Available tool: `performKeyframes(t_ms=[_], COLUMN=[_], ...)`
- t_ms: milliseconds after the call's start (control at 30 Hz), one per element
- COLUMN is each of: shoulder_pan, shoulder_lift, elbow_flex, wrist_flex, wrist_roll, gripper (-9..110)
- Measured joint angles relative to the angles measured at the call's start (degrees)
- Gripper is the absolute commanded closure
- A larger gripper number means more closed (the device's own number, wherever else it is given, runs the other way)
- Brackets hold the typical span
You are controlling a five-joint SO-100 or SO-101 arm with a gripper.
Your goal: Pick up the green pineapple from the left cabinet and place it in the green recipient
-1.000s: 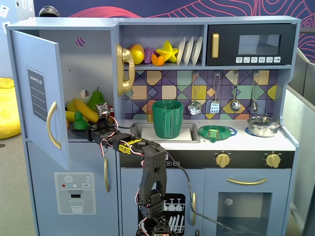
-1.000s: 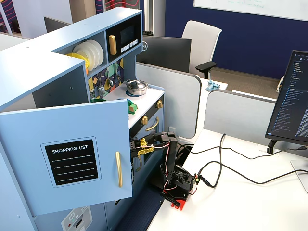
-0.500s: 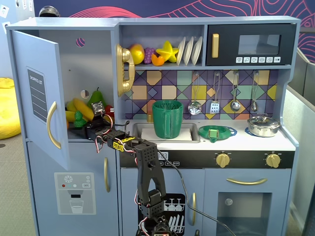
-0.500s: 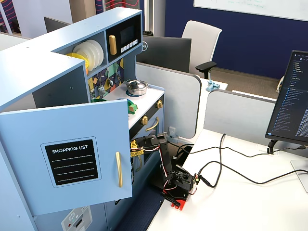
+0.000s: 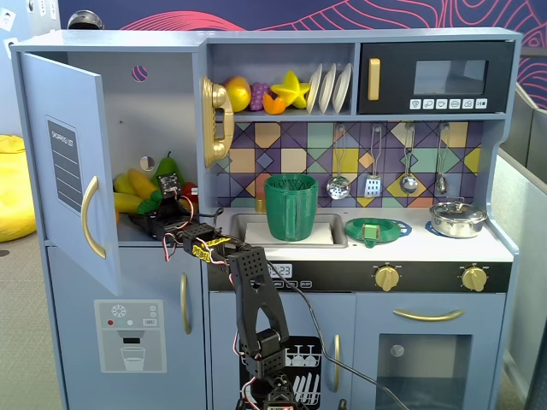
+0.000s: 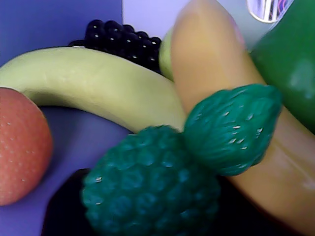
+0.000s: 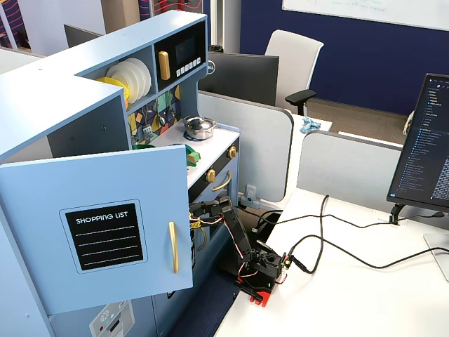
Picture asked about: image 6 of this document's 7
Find small yellow toy lemon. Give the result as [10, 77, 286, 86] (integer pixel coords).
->
[158, 29, 175, 82]

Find orange toy fruit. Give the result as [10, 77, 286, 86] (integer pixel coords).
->
[0, 87, 54, 207]

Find large yellow toy banana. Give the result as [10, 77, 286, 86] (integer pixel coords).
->
[170, 0, 315, 236]

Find dark toy grapes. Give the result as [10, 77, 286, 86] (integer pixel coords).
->
[68, 19, 163, 74]

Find pale yellow toy banana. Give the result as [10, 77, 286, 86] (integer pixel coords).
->
[0, 46, 187, 133]

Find green round fruit toy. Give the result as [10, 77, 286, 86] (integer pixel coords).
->
[81, 83, 283, 236]

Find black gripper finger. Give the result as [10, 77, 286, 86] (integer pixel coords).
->
[41, 168, 99, 236]
[211, 179, 306, 236]

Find green toy pear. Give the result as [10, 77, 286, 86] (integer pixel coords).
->
[250, 0, 315, 136]

